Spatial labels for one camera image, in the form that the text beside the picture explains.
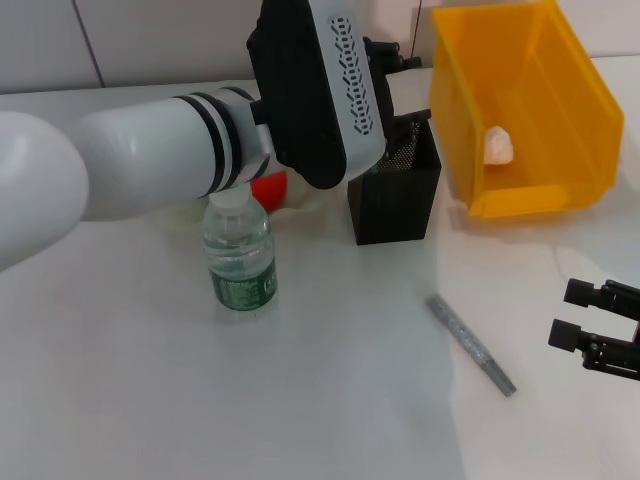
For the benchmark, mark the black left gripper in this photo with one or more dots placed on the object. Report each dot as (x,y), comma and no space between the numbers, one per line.
(382,85)

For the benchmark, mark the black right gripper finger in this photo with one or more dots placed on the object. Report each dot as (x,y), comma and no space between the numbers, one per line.
(600,350)
(580,292)

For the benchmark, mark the white paper ball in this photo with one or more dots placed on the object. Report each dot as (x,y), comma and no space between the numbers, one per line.
(497,147)

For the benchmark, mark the silver marker pen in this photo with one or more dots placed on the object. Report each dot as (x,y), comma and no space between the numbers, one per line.
(470,345)

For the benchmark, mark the red-orange toy orange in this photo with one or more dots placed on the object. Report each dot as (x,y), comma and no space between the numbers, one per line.
(270,192)

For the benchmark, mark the clear green-label water bottle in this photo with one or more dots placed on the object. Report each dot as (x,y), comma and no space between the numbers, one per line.
(240,250)

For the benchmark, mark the black mesh pen holder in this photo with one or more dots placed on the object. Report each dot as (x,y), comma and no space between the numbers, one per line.
(395,210)

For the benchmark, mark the pale green glass fruit plate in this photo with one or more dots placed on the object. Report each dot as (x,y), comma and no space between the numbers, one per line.
(305,202)

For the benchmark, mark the yellow plastic storage bin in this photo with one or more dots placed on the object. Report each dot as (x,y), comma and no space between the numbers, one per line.
(550,125)

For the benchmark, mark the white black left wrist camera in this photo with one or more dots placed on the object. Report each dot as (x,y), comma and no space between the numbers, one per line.
(310,90)

